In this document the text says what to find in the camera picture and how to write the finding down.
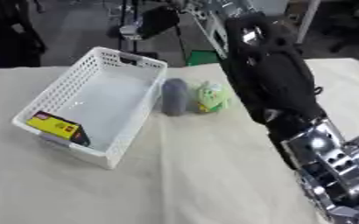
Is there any person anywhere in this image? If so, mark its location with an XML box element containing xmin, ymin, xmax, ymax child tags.
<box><xmin>0</xmin><ymin>0</ymin><xmax>48</xmax><ymax>68</ymax></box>

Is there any grey cylindrical object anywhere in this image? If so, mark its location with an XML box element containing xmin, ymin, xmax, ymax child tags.
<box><xmin>161</xmin><ymin>78</ymin><xmax>191</xmax><ymax>116</ymax></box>

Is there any white metal frame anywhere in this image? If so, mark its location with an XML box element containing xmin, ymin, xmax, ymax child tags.
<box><xmin>179</xmin><ymin>0</ymin><xmax>258</xmax><ymax>60</ymax></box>

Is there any green snack bag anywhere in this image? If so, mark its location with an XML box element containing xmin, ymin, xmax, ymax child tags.
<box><xmin>188</xmin><ymin>80</ymin><xmax>232</xmax><ymax>114</ymax></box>

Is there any white perforated plastic basket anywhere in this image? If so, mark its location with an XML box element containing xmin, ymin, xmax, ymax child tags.
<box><xmin>11</xmin><ymin>46</ymin><xmax>169</xmax><ymax>171</ymax></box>

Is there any green box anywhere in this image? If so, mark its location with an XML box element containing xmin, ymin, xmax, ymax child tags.
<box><xmin>186</xmin><ymin>49</ymin><xmax>222</xmax><ymax>67</ymax></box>

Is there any black tripod with device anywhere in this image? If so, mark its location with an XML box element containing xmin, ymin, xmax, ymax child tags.
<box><xmin>106</xmin><ymin>0</ymin><xmax>189</xmax><ymax>60</ymax></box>

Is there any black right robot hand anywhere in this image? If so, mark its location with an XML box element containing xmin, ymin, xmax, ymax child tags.
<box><xmin>217</xmin><ymin>11</ymin><xmax>328</xmax><ymax>170</ymax></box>

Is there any yellow and black box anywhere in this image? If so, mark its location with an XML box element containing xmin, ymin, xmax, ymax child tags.
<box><xmin>25</xmin><ymin>110</ymin><xmax>93</xmax><ymax>147</ymax></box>

